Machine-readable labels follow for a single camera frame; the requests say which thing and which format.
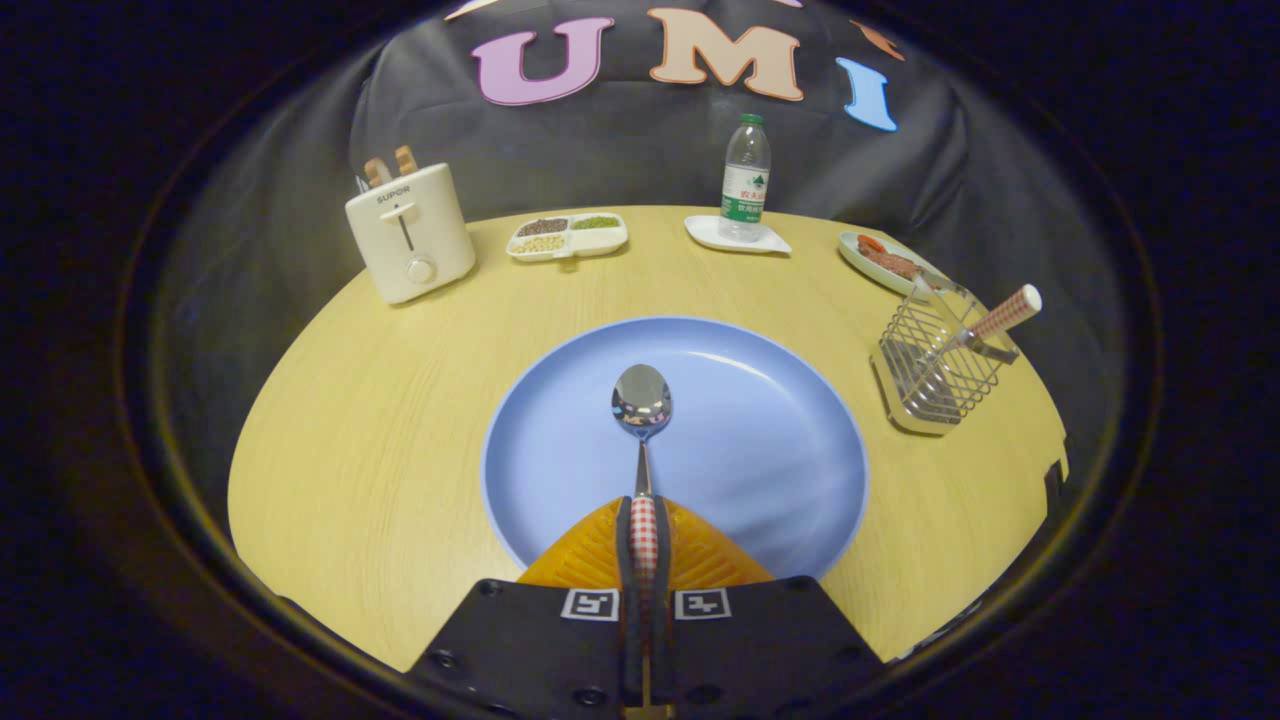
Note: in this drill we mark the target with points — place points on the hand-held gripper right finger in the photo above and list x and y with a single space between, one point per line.
663 640

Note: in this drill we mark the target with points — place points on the blue round plate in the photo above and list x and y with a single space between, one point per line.
760 450

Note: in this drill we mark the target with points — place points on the white divided dish of beans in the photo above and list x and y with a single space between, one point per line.
567 237

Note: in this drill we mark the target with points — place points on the white square coaster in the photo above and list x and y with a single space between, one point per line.
705 230

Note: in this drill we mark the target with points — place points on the clear water bottle green cap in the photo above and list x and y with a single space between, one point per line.
745 185

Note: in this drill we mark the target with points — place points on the pale green food plate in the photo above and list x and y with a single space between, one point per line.
855 255

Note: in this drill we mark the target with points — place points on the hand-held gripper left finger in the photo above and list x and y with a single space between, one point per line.
626 640

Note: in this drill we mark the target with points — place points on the cream toaster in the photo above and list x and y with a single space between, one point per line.
410 240

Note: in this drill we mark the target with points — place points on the sliced meat and sausage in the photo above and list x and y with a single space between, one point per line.
888 260

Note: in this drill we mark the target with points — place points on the toasted bread slice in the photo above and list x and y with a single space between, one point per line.
405 160
377 172

